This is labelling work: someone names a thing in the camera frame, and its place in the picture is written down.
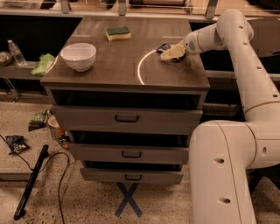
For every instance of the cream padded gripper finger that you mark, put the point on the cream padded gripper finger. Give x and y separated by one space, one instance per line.
176 51

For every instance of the blue rxbar blueberry wrapper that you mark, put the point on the blue rxbar blueberry wrapper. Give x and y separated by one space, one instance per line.
165 47

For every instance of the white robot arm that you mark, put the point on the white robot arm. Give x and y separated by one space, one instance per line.
222 151

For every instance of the green and yellow sponge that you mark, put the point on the green and yellow sponge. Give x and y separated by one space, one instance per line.
115 33

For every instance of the grey three-drawer cabinet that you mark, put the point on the grey three-drawer cabinet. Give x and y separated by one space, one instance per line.
128 73

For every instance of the white ceramic bowl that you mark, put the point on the white ceramic bowl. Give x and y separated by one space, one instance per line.
79 56

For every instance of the bottom grey drawer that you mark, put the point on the bottom grey drawer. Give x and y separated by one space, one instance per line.
132 176

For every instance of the grey drawer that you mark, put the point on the grey drawer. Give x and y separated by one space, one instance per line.
132 176
127 120
129 154

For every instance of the top grey drawer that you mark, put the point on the top grey drawer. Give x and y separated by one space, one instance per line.
127 120

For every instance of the middle grey drawer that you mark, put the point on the middle grey drawer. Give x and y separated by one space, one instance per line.
129 154

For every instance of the paper cup on floor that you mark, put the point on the paper cup on floor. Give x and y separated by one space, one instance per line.
56 131

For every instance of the green snack bag on floor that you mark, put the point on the green snack bag on floor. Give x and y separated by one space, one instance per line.
38 121

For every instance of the clear plastic water bottle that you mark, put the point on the clear plastic water bottle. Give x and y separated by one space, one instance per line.
16 53

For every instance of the black bar on floor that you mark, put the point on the black bar on floor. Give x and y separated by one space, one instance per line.
20 211

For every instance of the small bowl on shelf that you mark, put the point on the small bowl on shelf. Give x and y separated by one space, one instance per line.
5 59

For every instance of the blue snack bag on floor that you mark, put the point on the blue snack bag on floor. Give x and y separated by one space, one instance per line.
16 143

